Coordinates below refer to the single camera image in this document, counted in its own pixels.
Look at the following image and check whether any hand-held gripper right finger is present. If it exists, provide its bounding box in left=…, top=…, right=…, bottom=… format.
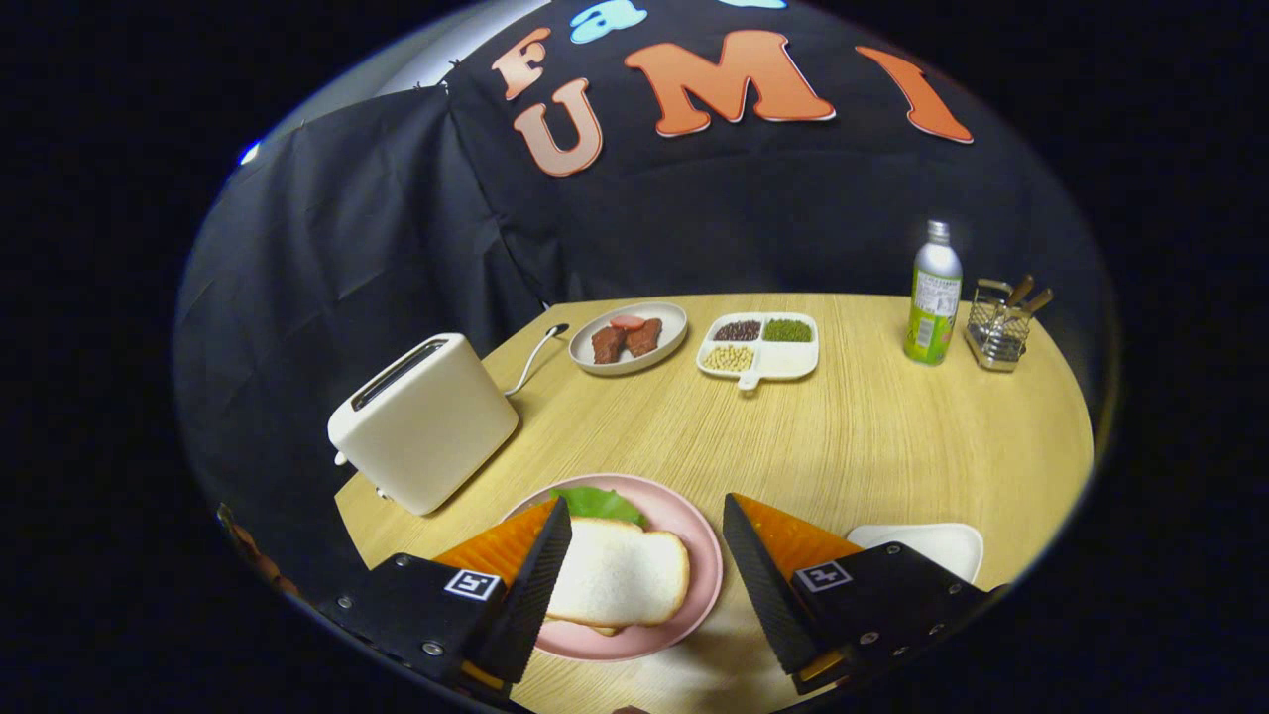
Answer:
left=723, top=493, right=997, bottom=695

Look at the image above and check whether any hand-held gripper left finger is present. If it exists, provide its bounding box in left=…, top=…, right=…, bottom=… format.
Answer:
left=317, top=497, right=573, bottom=695

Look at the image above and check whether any toasted bread slice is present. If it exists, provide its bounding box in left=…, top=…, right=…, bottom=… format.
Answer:
left=545, top=517, right=691, bottom=636

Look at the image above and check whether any green lettuce leaf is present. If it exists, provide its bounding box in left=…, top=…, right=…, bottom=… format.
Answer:
left=550, top=486, right=648, bottom=529

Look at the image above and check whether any pink plate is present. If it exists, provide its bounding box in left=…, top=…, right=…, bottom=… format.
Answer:
left=501, top=473, right=725, bottom=662

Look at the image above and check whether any white square plate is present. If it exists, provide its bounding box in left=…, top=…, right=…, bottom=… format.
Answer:
left=846, top=523, right=985, bottom=586

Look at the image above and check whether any white toaster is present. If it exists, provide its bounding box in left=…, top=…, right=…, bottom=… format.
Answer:
left=327, top=332, right=520, bottom=517

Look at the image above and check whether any white divided dish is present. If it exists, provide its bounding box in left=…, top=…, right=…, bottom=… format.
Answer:
left=696, top=311, right=821, bottom=392

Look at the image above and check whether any round beige plate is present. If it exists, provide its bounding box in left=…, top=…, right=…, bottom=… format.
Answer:
left=569, top=301, right=689, bottom=377

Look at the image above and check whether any silver green drink bottle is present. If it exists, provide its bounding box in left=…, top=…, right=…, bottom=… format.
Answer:
left=903, top=220, right=964, bottom=367

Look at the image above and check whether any black backdrop cloth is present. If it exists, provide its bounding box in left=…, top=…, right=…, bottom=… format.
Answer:
left=173, top=0, right=1116, bottom=596

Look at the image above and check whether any white toaster power cable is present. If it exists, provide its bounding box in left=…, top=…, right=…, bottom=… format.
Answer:
left=504, top=323, right=570, bottom=398

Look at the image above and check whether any metal wire utensil holder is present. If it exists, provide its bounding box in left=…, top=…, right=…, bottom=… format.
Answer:
left=965, top=279, right=1037, bottom=373

